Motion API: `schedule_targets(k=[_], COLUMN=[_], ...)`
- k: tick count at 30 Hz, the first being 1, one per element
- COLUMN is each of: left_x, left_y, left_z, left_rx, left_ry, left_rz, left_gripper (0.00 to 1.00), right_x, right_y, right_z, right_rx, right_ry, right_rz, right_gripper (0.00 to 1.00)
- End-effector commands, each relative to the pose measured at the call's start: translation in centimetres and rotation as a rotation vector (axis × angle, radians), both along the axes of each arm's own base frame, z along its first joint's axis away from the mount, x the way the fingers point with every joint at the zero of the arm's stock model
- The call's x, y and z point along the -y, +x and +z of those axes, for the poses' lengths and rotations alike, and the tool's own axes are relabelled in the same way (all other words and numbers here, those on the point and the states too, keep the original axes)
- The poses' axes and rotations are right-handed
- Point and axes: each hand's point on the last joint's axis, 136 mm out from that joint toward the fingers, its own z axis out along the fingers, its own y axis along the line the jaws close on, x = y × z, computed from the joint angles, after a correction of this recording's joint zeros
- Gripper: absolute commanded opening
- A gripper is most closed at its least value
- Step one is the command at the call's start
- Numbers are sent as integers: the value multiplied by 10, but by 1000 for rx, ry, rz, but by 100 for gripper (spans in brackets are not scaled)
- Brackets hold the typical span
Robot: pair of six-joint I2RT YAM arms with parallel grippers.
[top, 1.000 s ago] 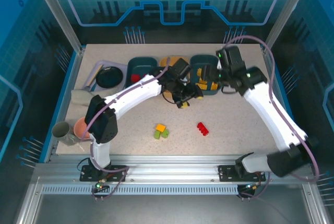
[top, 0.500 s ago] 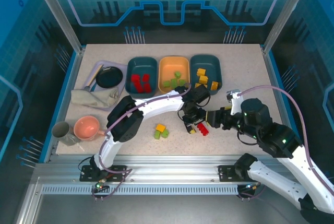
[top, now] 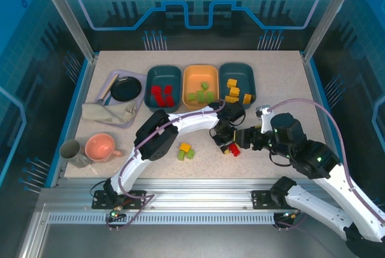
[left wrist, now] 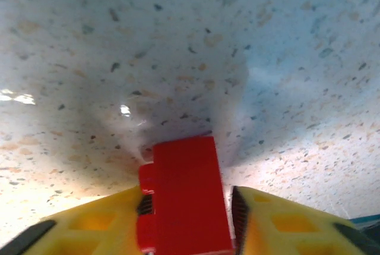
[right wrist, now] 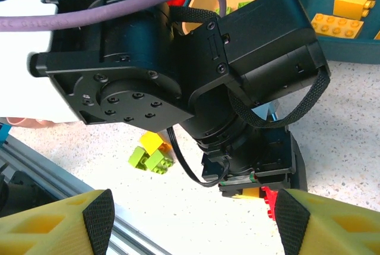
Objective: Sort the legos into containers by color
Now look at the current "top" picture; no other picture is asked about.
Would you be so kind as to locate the red lego brick cluster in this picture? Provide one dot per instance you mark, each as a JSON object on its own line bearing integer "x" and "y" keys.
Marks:
{"x": 235, "y": 150}

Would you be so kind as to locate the yellow long lego brick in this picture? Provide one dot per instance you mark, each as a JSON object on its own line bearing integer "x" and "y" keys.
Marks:
{"x": 231, "y": 99}
{"x": 234, "y": 91}

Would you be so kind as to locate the green long lego brick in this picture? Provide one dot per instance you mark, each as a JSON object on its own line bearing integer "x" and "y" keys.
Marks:
{"x": 209, "y": 96}
{"x": 200, "y": 96}

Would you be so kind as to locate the green small lego brick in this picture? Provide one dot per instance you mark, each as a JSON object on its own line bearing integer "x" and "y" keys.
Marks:
{"x": 190, "y": 154}
{"x": 191, "y": 97}
{"x": 204, "y": 86}
{"x": 181, "y": 155}

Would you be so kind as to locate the red long lego brick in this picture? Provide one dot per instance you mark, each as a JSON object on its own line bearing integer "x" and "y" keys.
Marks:
{"x": 170, "y": 101}

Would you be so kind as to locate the red small lego brick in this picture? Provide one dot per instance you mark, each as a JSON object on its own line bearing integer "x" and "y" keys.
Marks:
{"x": 168, "y": 89}

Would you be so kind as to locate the red stepped lego brick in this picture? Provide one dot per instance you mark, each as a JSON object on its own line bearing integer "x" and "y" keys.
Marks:
{"x": 158, "y": 95}

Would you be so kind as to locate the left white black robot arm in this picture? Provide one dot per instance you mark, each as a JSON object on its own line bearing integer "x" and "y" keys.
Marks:
{"x": 156, "y": 140}

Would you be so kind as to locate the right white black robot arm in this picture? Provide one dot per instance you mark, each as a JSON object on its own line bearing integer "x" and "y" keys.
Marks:
{"x": 316, "y": 207}

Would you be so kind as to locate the teal plastic container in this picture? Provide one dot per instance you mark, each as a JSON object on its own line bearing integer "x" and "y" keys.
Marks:
{"x": 164, "y": 74}
{"x": 245, "y": 77}

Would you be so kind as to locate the orange plastic container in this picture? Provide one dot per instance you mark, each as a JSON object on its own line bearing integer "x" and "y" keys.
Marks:
{"x": 198, "y": 76}

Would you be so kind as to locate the slotted metal strip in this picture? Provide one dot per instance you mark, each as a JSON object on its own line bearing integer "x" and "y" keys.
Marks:
{"x": 180, "y": 219}

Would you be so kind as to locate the small connector with light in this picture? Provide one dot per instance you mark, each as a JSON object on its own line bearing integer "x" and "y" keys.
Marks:
{"x": 284, "y": 217}
{"x": 115, "y": 214}

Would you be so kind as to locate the lavender tray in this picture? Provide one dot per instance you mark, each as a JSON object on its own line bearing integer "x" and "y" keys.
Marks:
{"x": 138, "y": 110}

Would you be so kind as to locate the black round plate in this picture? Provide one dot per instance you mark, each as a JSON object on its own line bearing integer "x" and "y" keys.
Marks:
{"x": 126, "y": 89}

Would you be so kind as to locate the blue printed panel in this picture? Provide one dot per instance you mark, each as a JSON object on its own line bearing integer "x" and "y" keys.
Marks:
{"x": 195, "y": 5}

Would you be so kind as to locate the pink cup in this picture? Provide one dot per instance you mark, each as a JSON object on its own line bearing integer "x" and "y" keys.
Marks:
{"x": 100, "y": 146}

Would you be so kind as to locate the beige cloth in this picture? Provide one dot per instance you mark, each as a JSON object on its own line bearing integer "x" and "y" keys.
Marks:
{"x": 105, "y": 113}

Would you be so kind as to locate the grey cup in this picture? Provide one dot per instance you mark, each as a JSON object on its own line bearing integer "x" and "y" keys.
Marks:
{"x": 70, "y": 151}

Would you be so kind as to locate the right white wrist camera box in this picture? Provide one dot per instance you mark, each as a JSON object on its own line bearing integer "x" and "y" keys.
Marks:
{"x": 265, "y": 119}

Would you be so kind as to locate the aluminium side rail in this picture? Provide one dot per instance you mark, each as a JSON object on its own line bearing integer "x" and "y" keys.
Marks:
{"x": 87, "y": 80}
{"x": 313, "y": 89}

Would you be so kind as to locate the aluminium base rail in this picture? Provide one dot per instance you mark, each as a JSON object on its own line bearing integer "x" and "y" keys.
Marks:
{"x": 195, "y": 195}

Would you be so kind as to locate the aluminium frame post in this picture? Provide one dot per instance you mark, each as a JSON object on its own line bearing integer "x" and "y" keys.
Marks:
{"x": 329, "y": 14}
{"x": 69, "y": 17}

